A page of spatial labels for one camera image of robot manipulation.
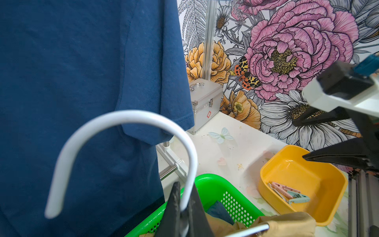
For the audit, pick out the teal clothespin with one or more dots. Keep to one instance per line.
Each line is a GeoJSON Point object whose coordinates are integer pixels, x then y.
{"type": "Point", "coordinates": [297, 198]}

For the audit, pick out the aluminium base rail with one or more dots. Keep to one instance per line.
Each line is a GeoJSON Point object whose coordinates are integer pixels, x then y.
{"type": "Point", "coordinates": [363, 205]}

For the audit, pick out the silver metal case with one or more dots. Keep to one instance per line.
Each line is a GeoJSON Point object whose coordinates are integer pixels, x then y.
{"type": "Point", "coordinates": [206, 97]}

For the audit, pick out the slate blue t-shirt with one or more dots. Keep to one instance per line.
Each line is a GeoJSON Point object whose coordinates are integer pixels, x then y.
{"type": "Point", "coordinates": [218, 210]}

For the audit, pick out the tan t-shirt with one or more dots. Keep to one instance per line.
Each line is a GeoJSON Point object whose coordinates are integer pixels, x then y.
{"type": "Point", "coordinates": [297, 224]}

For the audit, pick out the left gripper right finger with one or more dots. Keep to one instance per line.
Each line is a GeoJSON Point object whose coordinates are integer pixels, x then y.
{"type": "Point", "coordinates": [198, 223]}

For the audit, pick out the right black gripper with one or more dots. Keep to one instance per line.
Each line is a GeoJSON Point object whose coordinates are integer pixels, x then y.
{"type": "Point", "coordinates": [362, 153]}

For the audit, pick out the yellow plastic tray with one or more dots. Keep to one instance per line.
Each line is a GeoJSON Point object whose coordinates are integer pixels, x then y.
{"type": "Point", "coordinates": [323, 183]}

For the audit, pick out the metal clothes rack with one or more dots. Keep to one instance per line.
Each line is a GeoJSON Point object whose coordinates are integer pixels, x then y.
{"type": "Point", "coordinates": [175, 164]}

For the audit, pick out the green perforated plastic basket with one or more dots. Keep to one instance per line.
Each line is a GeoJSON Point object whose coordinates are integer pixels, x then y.
{"type": "Point", "coordinates": [211, 188]}

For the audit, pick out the white clothespin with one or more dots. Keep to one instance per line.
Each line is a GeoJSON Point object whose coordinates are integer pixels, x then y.
{"type": "Point", "coordinates": [276, 191]}

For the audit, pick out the dark navy t-shirt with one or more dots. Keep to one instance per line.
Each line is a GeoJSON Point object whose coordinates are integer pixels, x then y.
{"type": "Point", "coordinates": [64, 63]}

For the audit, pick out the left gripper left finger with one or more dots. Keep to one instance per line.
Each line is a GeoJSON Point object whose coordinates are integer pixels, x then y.
{"type": "Point", "coordinates": [170, 223]}

